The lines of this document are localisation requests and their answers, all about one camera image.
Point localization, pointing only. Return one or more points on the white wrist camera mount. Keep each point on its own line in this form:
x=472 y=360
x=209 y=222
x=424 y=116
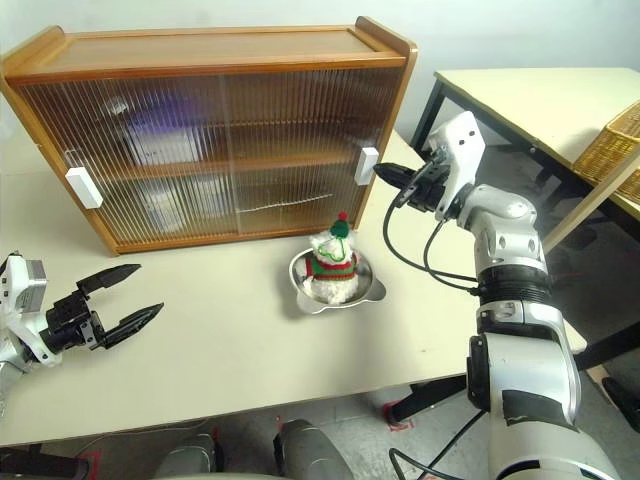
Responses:
x=462 y=150
x=12 y=280

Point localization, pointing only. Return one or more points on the silver metal bowl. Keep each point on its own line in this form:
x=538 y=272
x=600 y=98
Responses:
x=372 y=292

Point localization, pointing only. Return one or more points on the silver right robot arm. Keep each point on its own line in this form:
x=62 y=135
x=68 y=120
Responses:
x=520 y=350

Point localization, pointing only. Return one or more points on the large yellow wicker basket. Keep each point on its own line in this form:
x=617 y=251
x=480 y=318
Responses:
x=610 y=145

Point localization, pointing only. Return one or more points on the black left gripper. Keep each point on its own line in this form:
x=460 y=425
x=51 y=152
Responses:
x=70 y=325

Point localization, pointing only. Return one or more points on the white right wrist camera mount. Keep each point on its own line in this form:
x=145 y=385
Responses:
x=462 y=150

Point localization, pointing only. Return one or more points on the black table leg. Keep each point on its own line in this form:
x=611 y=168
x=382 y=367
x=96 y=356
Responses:
x=40 y=462
x=425 y=400

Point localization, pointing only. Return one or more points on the ribbed clear sliding door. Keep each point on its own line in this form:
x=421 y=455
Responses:
x=50 y=115
x=300 y=110

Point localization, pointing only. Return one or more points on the brown wooden cabinet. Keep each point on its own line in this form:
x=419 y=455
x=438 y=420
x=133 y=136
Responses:
x=200 y=47

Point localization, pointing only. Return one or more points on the white plush toy green hat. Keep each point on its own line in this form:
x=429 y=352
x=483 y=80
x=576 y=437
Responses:
x=332 y=270

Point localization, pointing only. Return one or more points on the purple tissue box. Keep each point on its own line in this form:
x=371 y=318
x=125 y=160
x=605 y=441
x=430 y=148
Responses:
x=160 y=142

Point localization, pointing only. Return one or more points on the cream table black frame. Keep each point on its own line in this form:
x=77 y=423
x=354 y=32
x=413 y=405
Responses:
x=525 y=95

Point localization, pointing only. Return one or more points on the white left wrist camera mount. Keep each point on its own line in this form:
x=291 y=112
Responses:
x=12 y=280

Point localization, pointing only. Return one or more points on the light wooden beam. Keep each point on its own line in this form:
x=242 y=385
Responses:
x=590 y=206

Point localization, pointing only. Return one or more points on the small yellow wicker basket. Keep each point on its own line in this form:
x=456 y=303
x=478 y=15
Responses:
x=631 y=187

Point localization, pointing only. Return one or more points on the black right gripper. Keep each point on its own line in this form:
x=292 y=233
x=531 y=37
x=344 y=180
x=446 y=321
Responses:
x=427 y=187

